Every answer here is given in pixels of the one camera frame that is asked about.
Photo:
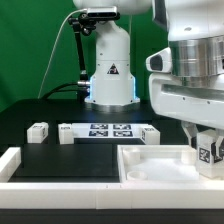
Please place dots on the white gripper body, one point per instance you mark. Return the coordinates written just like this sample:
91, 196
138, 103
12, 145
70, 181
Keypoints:
204, 106

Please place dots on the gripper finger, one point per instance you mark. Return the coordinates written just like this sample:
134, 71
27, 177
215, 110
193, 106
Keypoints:
219, 140
191, 131

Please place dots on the white square tabletop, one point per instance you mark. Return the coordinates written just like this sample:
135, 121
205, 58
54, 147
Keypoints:
169, 163

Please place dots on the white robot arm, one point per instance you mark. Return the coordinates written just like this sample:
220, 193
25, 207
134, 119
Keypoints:
187, 77

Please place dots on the white fiducial marker plate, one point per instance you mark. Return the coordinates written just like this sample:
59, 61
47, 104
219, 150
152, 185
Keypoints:
105, 130

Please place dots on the white U-shaped fence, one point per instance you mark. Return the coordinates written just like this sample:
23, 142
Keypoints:
202, 194

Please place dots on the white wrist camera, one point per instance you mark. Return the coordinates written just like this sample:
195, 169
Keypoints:
160, 62

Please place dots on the silver mounted camera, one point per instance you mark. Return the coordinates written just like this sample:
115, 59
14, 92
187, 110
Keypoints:
102, 12

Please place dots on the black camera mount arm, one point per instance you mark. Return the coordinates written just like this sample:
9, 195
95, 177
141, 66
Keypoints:
82, 25

